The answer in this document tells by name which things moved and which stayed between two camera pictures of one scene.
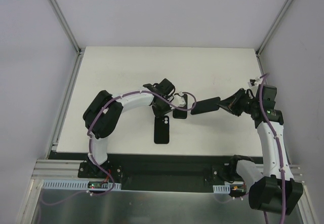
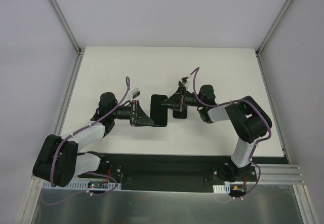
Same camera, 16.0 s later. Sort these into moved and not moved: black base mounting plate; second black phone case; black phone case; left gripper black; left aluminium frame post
Moved: left gripper black; black phone case
Not moved: second black phone case; black base mounting plate; left aluminium frame post
